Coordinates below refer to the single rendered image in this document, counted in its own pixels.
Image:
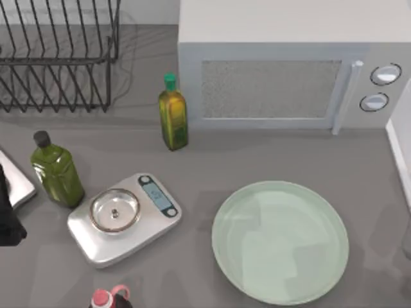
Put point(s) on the yellow-green bottle with green cap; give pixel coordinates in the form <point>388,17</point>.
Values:
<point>173,118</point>

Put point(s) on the silver kitchen scale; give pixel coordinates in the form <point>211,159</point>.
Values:
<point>125,221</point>

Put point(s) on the pale green plate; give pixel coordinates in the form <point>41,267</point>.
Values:
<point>279,244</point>

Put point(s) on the pale microwave oven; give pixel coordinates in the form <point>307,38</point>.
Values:
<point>273,29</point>

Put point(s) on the green bottle with black cap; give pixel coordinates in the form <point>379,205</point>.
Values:
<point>59,173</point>

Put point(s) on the dark bottle with pink cap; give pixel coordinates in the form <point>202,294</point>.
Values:
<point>110,296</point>

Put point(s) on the small white microwave knob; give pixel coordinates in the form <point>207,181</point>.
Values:
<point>373,102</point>

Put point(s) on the silver metal block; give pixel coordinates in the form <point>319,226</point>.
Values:
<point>16,183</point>

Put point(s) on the large white microwave knob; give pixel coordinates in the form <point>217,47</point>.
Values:
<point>385,74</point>

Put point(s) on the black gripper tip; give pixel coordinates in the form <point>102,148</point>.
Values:
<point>8,215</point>

